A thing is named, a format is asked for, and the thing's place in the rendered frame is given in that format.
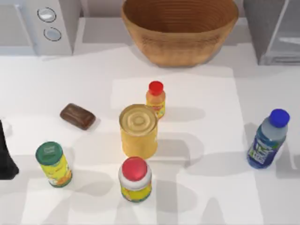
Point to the blue water bottle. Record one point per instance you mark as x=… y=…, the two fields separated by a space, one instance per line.
x=267 y=143

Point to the yellow green-lidded can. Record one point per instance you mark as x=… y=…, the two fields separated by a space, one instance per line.
x=54 y=165

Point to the large yellow can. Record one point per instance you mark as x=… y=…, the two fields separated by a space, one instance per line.
x=138 y=133

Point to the small orange red-capped bottle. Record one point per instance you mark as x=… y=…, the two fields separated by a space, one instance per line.
x=155 y=100

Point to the yellow red-lidded jar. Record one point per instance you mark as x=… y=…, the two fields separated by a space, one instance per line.
x=135 y=179

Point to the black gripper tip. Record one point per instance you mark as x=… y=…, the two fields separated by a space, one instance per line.
x=5 y=159

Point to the pale microwave oven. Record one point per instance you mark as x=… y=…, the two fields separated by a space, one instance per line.
x=21 y=25

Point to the grey microwave knob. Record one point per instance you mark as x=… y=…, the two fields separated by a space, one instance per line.
x=52 y=34
x=46 y=14

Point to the brown bread loaf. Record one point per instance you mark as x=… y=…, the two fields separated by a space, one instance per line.
x=77 y=116

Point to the woven wooden basket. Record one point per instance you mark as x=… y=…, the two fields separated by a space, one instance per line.
x=180 y=44

